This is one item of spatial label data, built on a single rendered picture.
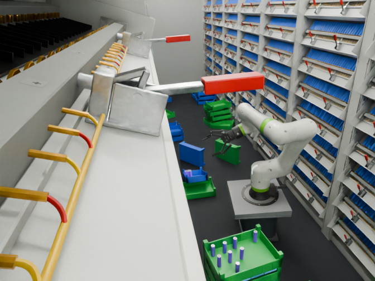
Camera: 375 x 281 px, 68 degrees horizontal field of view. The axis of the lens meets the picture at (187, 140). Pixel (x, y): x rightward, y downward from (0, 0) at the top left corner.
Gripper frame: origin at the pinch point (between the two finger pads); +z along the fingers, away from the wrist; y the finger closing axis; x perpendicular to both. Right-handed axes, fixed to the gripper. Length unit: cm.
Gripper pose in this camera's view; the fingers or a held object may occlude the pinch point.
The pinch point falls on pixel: (208, 147)
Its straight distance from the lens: 204.3
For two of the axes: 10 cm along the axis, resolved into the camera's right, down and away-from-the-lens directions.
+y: 4.9, 8.6, 1.5
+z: -8.7, 4.7, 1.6
